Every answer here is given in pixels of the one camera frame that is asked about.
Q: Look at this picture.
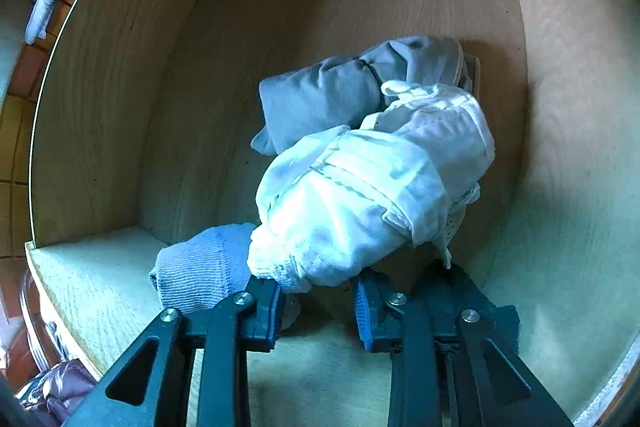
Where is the white lace cloth bundle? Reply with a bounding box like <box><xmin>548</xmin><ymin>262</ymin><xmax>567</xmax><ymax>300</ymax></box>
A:
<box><xmin>247</xmin><ymin>80</ymin><xmax>495</xmax><ymax>294</ymax></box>

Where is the wooden drawer box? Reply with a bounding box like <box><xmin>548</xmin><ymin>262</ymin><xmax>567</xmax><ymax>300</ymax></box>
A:
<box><xmin>27</xmin><ymin>0</ymin><xmax>639</xmax><ymax>426</ymax></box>

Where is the grey cloth bundle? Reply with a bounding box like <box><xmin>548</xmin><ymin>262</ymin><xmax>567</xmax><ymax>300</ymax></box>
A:
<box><xmin>250</xmin><ymin>36</ymin><xmax>480</xmax><ymax>156</ymax></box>

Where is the light blue knit sock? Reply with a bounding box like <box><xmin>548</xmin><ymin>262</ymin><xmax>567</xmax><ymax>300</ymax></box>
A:
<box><xmin>148</xmin><ymin>222</ymin><xmax>302</xmax><ymax>331</ymax></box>

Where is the purple puffy jacket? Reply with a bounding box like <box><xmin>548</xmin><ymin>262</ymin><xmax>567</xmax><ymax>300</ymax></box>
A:
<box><xmin>18</xmin><ymin>359</ymin><xmax>98</xmax><ymax>427</ymax></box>

